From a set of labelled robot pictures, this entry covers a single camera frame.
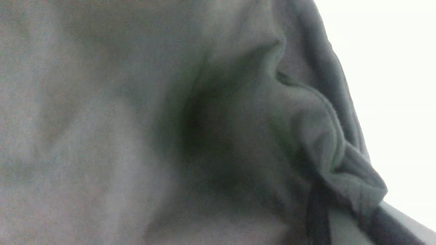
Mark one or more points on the dark gray long-sleeved shirt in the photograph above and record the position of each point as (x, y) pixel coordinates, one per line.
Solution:
(175, 122)

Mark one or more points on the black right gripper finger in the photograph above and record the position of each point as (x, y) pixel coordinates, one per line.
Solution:
(332, 223)

